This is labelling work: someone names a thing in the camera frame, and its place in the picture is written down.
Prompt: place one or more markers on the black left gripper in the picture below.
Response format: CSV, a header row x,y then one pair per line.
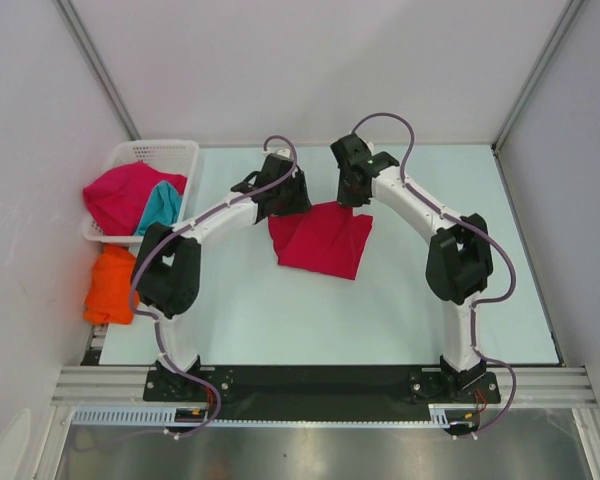
x,y
300,202

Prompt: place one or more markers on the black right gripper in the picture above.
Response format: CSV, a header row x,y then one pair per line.
x,y
345,198

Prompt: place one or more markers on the red t shirt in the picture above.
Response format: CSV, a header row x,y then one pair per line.
x,y
117,198
329,239

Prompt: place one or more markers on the white plastic laundry basket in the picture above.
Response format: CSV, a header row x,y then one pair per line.
x,y
169,156

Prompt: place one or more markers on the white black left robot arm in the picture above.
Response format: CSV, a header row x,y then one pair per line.
x,y
167,272

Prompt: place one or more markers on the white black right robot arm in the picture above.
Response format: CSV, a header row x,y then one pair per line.
x,y
459,261

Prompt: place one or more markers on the teal t shirt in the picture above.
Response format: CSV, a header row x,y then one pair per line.
x,y
163,206

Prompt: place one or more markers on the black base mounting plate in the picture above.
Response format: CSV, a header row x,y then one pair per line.
x,y
371,393

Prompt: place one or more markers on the orange folded t shirt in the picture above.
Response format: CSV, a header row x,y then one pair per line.
x,y
107,301

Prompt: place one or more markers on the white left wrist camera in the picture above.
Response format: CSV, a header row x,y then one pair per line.
x,y
283,152

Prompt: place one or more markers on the white slotted cable duct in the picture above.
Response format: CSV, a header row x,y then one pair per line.
x,y
188,417

